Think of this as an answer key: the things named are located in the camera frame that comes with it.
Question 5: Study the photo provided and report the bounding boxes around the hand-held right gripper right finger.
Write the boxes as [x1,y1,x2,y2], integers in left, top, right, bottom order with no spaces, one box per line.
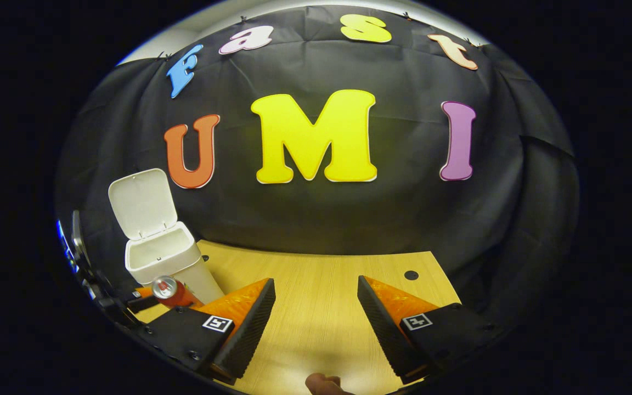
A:
[357,275,498,385]

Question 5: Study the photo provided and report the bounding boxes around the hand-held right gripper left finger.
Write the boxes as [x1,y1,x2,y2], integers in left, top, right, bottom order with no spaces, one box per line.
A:
[143,278,277,385]

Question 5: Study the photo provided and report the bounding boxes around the red pop can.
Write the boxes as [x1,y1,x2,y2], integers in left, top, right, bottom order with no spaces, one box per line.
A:
[151,275,202,309]

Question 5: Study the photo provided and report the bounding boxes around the white desktop garbage bin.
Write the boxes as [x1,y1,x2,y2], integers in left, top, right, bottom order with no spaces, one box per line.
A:
[108,168,224,306]

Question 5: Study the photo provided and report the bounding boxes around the wooden desktop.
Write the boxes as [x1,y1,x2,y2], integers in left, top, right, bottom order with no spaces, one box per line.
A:
[132,240,462,395]

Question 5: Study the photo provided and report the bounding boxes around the black backdrop cloth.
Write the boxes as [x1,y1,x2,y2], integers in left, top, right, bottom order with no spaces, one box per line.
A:
[55,5,580,324]

